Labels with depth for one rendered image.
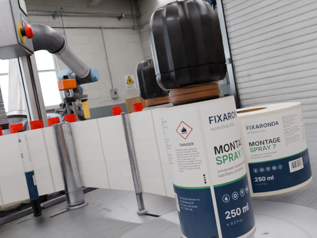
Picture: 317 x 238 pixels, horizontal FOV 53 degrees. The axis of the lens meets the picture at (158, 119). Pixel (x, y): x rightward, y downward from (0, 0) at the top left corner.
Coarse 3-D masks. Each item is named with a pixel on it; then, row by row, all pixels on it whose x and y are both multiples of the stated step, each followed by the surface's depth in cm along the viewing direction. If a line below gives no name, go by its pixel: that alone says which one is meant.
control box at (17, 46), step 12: (0, 0) 81; (12, 0) 82; (0, 12) 81; (12, 12) 82; (0, 24) 81; (12, 24) 81; (0, 36) 81; (12, 36) 81; (24, 36) 87; (0, 48) 82; (12, 48) 84; (24, 48) 88
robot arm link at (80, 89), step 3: (78, 87) 178; (81, 87) 181; (75, 90) 176; (78, 90) 178; (81, 90) 181; (69, 93) 176; (75, 93) 176; (78, 93) 178; (81, 93) 181; (75, 96) 176
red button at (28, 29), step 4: (28, 24) 85; (20, 28) 84; (24, 28) 84; (28, 28) 84; (32, 28) 86; (24, 32) 84; (28, 32) 84; (32, 32) 85; (28, 36) 84; (32, 36) 85
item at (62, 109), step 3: (60, 105) 173; (63, 105) 172; (69, 105) 173; (72, 105) 173; (75, 105) 174; (60, 108) 171; (63, 108) 172; (66, 108) 171; (54, 111) 167; (57, 111) 168; (60, 111) 168; (63, 111) 167; (66, 111) 167; (60, 114) 166
